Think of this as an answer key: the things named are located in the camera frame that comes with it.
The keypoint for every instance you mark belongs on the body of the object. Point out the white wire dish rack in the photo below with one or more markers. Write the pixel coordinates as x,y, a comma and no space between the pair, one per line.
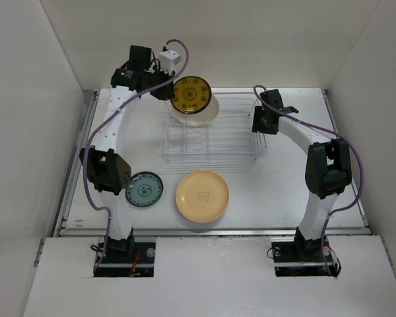
227,140

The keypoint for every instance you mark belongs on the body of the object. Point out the beige plastic plate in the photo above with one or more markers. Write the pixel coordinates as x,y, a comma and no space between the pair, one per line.
202,118

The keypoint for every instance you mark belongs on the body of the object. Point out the purple plastic plate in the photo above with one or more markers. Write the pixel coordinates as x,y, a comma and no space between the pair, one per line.
202,220

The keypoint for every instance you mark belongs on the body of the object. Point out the yellow black patterned plate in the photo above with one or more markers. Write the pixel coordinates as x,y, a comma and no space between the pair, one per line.
192,94

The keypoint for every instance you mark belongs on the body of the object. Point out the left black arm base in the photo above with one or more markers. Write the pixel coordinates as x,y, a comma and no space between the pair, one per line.
139,264

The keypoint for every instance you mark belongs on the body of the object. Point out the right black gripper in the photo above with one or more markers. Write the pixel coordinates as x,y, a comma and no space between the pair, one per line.
257,125

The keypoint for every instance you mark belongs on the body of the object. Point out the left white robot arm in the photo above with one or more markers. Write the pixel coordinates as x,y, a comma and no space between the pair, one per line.
105,172

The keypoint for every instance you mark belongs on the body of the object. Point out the green patterned small plate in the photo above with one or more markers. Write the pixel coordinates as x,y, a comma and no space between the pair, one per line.
144,189

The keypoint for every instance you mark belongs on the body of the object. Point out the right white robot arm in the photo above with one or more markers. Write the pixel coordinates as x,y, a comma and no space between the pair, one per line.
328,170

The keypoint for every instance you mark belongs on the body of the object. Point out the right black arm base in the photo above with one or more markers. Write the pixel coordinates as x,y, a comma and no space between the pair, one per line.
289,261

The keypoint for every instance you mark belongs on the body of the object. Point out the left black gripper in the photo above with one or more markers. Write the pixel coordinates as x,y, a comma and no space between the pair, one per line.
165,92

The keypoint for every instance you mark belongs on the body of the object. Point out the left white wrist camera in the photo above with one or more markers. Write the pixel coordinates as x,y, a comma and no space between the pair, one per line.
168,60

